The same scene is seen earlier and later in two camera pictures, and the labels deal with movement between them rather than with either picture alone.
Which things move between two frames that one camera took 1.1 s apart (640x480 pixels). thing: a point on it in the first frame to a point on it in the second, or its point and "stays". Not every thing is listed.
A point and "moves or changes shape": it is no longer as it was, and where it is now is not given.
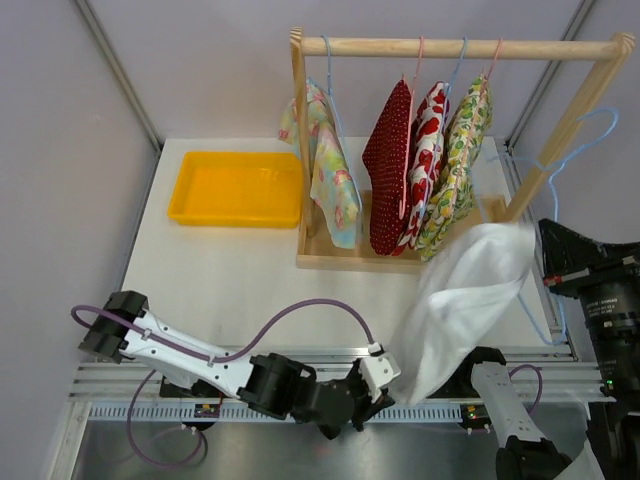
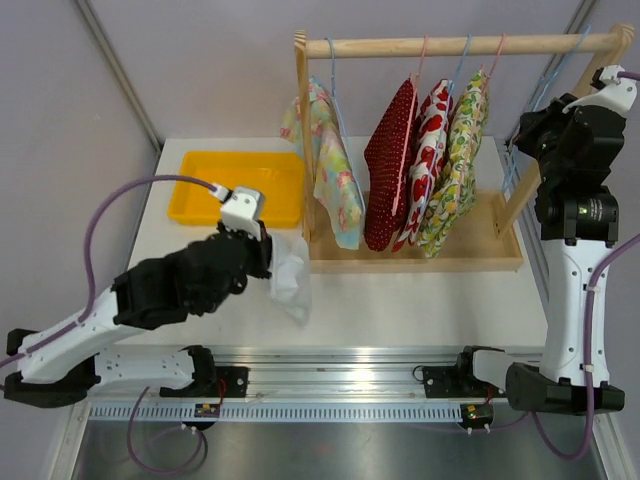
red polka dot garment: x=388 y=153 stays
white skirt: x=459 y=299 to x=291 y=281
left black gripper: x=369 y=409 to x=261 y=250
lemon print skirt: x=456 y=196 stays
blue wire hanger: x=550 y=168 moves or changes shape
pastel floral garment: x=334 y=185 stays
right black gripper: x=575 y=262 to x=533 y=125
